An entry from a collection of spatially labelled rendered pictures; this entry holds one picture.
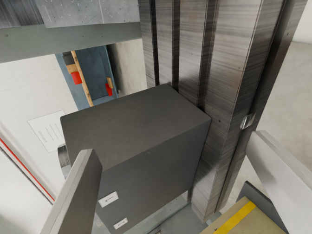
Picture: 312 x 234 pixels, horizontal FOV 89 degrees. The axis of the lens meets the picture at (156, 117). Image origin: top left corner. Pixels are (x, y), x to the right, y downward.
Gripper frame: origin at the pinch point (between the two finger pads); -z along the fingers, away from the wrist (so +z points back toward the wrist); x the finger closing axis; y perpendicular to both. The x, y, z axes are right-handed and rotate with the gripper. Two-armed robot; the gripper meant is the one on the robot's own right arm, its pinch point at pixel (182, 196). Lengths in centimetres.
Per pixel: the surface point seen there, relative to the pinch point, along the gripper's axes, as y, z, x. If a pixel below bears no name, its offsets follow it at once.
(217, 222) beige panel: 155, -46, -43
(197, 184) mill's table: 24.7, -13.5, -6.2
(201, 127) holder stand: 7.3, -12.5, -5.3
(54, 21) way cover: -4, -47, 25
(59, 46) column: 2, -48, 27
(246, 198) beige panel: 156, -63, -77
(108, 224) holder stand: 19.1, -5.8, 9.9
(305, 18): -4.6, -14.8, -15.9
